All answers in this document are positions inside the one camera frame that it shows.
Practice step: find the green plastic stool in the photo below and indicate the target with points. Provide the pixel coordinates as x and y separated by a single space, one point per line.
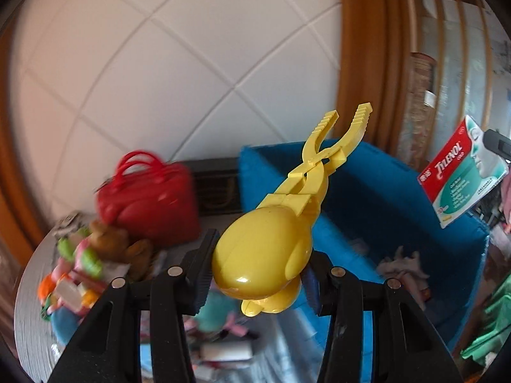
491 327

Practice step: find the wooden door frame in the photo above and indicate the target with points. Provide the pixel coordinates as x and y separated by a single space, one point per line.
367 48

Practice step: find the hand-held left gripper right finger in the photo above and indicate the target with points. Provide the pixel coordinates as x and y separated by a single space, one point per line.
311 287

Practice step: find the grey desktop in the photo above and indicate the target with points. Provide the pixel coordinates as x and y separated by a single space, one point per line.
32 299

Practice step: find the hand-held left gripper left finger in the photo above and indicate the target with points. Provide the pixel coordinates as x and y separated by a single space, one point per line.
205 283

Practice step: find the yellow plastic snowball clip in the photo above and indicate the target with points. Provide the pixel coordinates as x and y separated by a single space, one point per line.
259 247

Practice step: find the curved wooden frame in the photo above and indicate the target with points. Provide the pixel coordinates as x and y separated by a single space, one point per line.
16 191

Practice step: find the rolled patterned carpet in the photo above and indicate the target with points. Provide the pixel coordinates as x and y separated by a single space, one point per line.
419 107

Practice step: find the wooden framed glass door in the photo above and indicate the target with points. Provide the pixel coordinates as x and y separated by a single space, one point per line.
451 48

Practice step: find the pink pig plush toy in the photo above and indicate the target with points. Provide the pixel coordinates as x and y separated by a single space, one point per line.
399 273

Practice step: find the brown teddy bear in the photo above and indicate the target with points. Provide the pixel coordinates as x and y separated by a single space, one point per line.
107 239

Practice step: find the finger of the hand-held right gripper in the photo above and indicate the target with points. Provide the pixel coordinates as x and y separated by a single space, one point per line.
497 139

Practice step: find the red toy handbag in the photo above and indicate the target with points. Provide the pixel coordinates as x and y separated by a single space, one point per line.
151 203

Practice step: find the red and green medicine box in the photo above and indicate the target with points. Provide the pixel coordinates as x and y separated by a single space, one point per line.
459 183

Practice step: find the blue storage bin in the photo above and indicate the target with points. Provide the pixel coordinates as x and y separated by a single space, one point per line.
359 207

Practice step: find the pile of colourful small toys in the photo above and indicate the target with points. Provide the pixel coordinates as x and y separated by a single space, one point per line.
76 263

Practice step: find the teal plush toy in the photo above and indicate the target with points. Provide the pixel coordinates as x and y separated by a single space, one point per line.
215 313

